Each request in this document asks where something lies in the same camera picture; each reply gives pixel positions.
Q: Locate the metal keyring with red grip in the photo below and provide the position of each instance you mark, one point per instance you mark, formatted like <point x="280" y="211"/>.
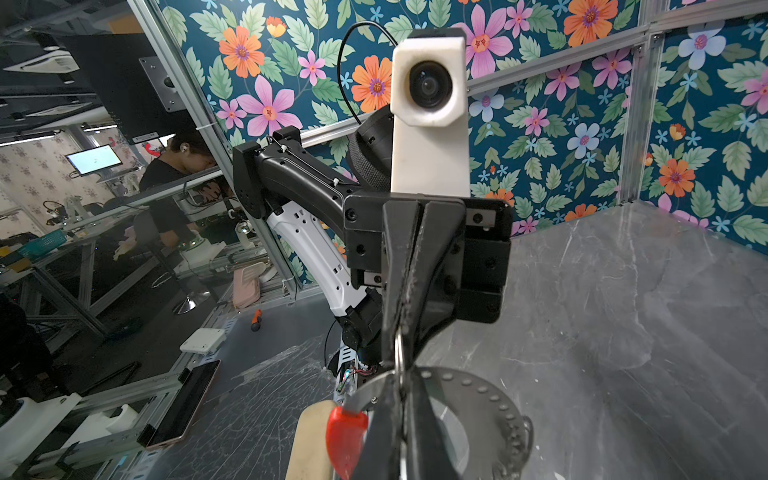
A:
<point x="486" y="436"/>

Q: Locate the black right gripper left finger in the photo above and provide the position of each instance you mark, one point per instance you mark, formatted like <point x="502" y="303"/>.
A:
<point x="381" y="451"/>

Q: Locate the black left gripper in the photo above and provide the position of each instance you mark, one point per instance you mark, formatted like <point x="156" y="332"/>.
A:
<point x="439" y="257"/>

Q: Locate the beige pad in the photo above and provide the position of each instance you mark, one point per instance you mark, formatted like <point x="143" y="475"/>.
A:
<point x="309" y="458"/>

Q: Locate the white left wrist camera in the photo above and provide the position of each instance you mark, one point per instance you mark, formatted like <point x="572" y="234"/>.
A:
<point x="429" y="102"/>

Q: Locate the black monitor on frame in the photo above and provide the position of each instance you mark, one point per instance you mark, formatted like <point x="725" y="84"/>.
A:
<point x="131" y="83"/>

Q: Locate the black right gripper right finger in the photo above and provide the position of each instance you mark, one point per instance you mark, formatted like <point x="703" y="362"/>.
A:
<point x="426" y="454"/>

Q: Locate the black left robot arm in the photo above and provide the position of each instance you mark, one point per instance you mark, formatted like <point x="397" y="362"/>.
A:
<point x="301" y="198"/>

